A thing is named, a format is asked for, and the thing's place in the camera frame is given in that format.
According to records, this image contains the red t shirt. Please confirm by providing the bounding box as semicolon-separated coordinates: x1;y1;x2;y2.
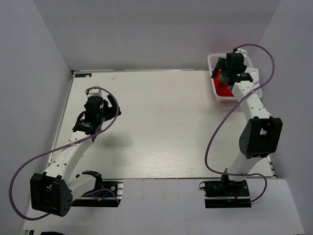
213;78;233;97

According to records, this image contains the white t shirt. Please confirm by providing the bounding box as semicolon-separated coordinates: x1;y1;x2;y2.
245;67;260;89

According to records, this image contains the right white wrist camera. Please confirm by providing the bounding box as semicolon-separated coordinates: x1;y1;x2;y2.
232;47;247;57

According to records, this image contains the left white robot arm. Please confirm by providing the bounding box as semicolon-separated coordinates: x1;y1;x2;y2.
30;94;121;217

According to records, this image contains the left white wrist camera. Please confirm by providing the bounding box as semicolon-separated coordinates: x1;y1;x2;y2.
85;85;102;98

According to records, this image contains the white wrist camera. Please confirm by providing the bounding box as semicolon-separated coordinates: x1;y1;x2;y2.
85;85;102;98
232;47;247;57

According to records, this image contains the dark blue object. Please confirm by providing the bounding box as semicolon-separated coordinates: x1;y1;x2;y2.
40;231;65;235

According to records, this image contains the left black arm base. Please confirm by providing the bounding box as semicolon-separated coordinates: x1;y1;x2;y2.
69;171;124;208

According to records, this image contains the blue table label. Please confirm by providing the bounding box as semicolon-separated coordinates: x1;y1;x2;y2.
75;73;92;78

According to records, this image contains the white plastic basket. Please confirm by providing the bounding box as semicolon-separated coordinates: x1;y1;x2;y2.
207;53;260;104

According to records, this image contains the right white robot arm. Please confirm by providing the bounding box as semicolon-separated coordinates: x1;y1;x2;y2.
211;52;283;195

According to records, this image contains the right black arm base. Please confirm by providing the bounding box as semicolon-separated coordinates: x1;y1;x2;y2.
199;175;251;209

